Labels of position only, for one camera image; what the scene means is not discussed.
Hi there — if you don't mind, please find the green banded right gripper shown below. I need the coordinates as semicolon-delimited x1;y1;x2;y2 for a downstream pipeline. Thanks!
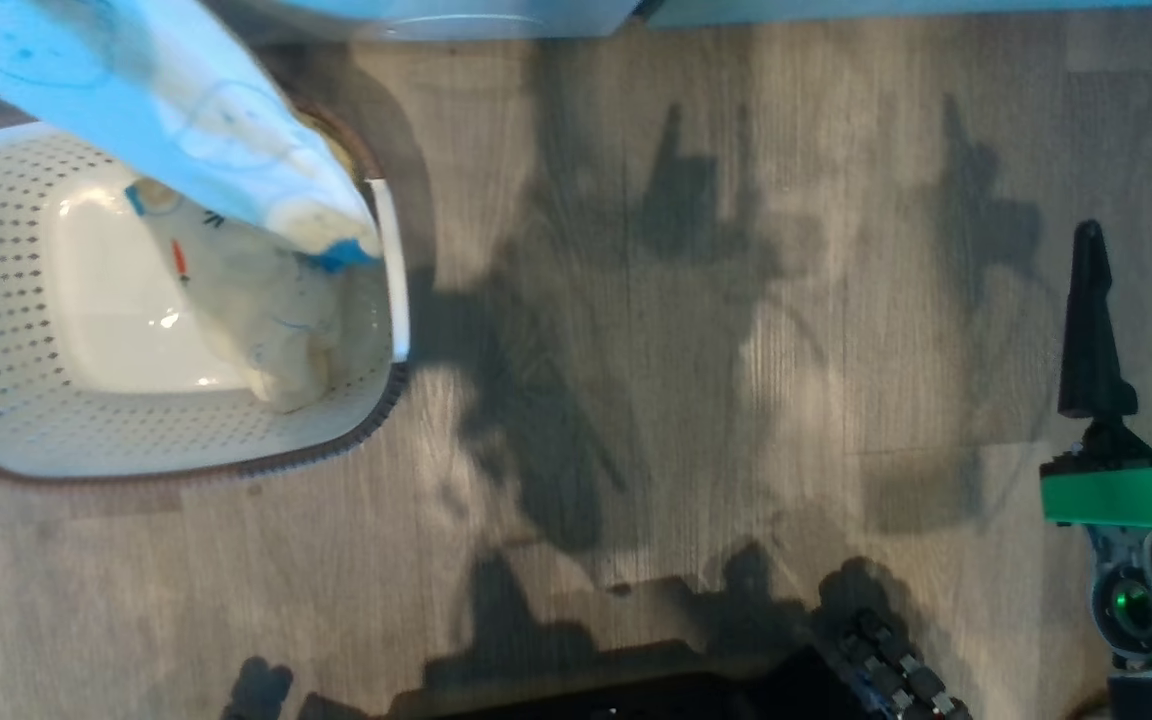
1039;216;1152;671

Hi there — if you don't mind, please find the cream garment with blue trim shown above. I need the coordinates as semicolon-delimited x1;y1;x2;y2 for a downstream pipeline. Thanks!
0;0;384;273

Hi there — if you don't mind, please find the white washing machine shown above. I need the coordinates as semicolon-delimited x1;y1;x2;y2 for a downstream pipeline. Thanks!
256;0;649;43

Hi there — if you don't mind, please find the white perforated laundry basket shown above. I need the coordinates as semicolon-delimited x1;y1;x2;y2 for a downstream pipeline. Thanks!
0;100;414;488

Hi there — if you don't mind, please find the teal cabinet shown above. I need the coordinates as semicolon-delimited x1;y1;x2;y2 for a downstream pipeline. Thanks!
641;0;1152;29

